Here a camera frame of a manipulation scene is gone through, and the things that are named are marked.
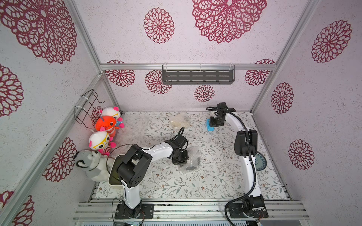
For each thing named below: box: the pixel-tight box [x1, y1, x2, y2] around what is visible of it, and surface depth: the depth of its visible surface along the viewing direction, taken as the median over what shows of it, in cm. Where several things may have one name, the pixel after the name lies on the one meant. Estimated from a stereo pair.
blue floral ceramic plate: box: [255, 151, 267, 171], surface depth 94 cm
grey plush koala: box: [74, 149, 114, 183], surface depth 76 cm
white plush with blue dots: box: [99, 106, 125, 129], surface depth 97 cm
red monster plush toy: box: [95, 115, 121, 138], surface depth 90 cm
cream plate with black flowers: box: [169, 112, 190, 131], surface depth 112 cm
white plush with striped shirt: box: [88, 126, 117, 157], surface depth 82 cm
